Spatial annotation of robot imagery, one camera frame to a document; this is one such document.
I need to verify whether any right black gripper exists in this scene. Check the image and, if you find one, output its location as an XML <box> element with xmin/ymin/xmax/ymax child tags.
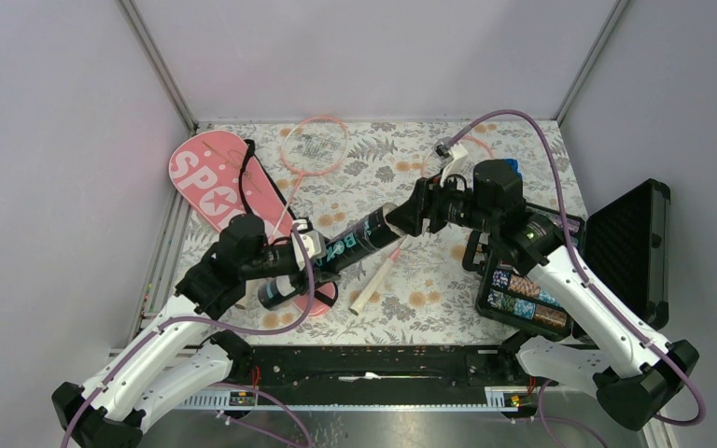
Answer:
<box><xmin>385</xmin><ymin>167</ymin><xmax>499</xmax><ymax>237</ymax></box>

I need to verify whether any black shuttlecock tube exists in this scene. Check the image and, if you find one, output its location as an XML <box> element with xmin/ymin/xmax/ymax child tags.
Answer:
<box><xmin>258</xmin><ymin>203</ymin><xmax>405</xmax><ymax>310</ymax></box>

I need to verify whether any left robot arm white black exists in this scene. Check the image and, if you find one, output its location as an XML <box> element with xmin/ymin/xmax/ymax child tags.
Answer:
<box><xmin>51</xmin><ymin>215</ymin><xmax>326</xmax><ymax>447</ymax></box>

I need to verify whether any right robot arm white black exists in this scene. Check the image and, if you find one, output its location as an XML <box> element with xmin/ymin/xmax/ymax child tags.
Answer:
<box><xmin>387</xmin><ymin>160</ymin><xmax>699</xmax><ymax>430</ymax></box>

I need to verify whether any right pink badminton racket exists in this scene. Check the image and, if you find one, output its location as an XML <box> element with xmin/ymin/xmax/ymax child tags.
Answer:
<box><xmin>348</xmin><ymin>135</ymin><xmax>495</xmax><ymax>315</ymax></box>

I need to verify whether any pink badminton racket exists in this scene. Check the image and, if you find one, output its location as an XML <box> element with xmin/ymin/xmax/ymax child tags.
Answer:
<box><xmin>273</xmin><ymin>116</ymin><xmax>348</xmax><ymax>232</ymax></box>
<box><xmin>348</xmin><ymin>135</ymin><xmax>495</xmax><ymax>315</ymax></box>

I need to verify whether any left pink badminton racket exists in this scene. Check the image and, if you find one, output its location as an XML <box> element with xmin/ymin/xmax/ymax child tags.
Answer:
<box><xmin>273</xmin><ymin>116</ymin><xmax>348</xmax><ymax>232</ymax></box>

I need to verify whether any blue toy car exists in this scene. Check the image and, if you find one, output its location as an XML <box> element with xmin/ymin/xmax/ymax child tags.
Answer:
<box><xmin>503</xmin><ymin>159</ymin><xmax>523</xmax><ymax>179</ymax></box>

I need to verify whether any pink racket bag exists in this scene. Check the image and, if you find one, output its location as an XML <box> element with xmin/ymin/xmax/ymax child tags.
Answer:
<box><xmin>167</xmin><ymin>128</ymin><xmax>339</xmax><ymax>317</ymax></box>

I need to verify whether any black poker chip case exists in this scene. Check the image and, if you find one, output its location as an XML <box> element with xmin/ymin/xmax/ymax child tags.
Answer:
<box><xmin>464</xmin><ymin>179</ymin><xmax>671</xmax><ymax>344</ymax></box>

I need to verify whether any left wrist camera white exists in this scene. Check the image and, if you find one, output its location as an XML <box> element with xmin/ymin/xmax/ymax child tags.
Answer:
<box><xmin>290</xmin><ymin>218</ymin><xmax>327</xmax><ymax>270</ymax></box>

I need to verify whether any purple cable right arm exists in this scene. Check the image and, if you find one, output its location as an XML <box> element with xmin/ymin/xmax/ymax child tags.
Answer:
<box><xmin>444</xmin><ymin>109</ymin><xmax>708</xmax><ymax>448</ymax></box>

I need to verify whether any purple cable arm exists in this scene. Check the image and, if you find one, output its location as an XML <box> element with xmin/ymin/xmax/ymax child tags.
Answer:
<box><xmin>444</xmin><ymin>109</ymin><xmax>708</xmax><ymax>448</ymax></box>
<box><xmin>60</xmin><ymin>225</ymin><xmax>317</xmax><ymax>448</ymax></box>

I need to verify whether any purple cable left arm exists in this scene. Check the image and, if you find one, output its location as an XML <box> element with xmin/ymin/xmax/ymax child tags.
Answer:
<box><xmin>60</xmin><ymin>225</ymin><xmax>317</xmax><ymax>448</ymax></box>

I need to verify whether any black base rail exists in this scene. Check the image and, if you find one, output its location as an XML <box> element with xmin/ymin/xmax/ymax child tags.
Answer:
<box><xmin>194</xmin><ymin>344</ymin><xmax>557</xmax><ymax>400</ymax></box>

